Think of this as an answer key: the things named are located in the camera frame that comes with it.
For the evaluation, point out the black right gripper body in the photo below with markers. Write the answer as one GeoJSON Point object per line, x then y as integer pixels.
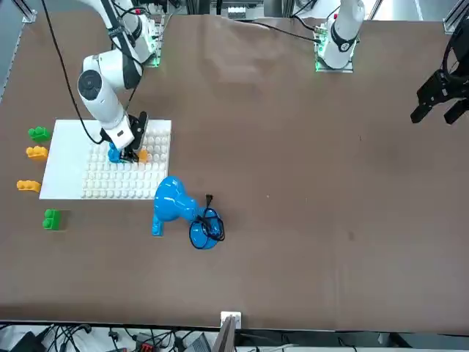
{"type": "Point", "coordinates": [132, 130]}

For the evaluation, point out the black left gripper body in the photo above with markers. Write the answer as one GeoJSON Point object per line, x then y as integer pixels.
{"type": "Point", "coordinates": [441, 86]}

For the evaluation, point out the orange two-stud block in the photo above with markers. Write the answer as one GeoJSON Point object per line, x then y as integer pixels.
{"type": "Point", "coordinates": [143, 155]}

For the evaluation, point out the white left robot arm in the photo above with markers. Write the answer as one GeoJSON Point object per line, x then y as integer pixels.
{"type": "Point", "coordinates": [344, 33]}

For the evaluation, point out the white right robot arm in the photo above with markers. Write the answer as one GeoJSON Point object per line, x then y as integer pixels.
{"type": "Point", "coordinates": [100, 95]}

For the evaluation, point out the white studded baseplate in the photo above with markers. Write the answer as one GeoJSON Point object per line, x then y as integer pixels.
{"type": "Point", "coordinates": [139, 179]}

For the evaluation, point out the blue desk lamp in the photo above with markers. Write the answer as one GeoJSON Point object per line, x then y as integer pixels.
{"type": "Point", "coordinates": [170, 199]}

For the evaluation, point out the white flat board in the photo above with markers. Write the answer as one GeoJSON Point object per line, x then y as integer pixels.
{"type": "Point", "coordinates": [62, 172]}

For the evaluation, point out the orange three-stud block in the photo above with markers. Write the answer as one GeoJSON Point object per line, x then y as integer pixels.
{"type": "Point", "coordinates": [36, 153]}
{"type": "Point", "coordinates": [28, 185]}

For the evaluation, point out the green three-stud block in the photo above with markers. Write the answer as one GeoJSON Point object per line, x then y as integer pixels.
{"type": "Point", "coordinates": [39, 134]}

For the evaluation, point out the green two-stud block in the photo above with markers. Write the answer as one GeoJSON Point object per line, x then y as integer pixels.
{"type": "Point", "coordinates": [51, 220]}

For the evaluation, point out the aluminium frame rail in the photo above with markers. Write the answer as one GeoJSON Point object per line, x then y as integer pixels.
{"type": "Point", "coordinates": [454, 16]}

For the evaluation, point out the aluminium frame post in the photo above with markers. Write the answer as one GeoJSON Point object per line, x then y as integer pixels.
{"type": "Point", "coordinates": [228, 333]}

